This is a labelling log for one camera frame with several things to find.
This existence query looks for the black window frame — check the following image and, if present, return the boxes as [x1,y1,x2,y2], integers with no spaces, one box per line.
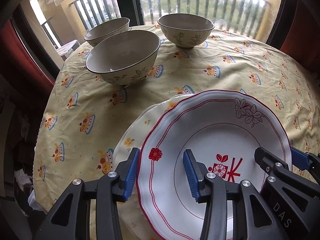
[10,0,298,80]

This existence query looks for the white outdoor appliance unit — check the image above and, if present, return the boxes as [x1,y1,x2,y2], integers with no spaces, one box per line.
[56,40,80,60]

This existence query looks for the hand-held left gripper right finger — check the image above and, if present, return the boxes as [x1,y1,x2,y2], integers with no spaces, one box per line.
[182,149,283,240]

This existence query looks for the white red-patterned plate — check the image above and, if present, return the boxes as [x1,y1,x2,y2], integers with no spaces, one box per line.
[137,90,293,240]

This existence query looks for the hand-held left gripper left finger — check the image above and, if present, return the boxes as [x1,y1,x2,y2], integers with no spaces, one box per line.
[32,147,140,240]

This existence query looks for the cream floral ceramic bowl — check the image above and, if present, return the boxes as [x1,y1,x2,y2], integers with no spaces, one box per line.
[84,17,130,47]
[157,14,215,50]
[85,30,161,87]

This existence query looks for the white plastic bag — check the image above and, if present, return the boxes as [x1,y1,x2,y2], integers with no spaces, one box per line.
[27,190,48,213]

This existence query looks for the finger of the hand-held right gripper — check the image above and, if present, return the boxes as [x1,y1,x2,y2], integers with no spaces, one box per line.
[290,147,320,178]
[254,147,293,180]

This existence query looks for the red curtain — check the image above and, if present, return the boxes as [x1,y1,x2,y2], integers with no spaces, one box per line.
[280,0,320,73]
[0,20,55,93]

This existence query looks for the yellow printed tablecloth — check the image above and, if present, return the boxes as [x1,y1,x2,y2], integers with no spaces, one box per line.
[32,24,320,240]

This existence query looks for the ruffled white yellow-flower plate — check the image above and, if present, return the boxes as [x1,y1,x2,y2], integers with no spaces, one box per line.
[114,94,195,230]

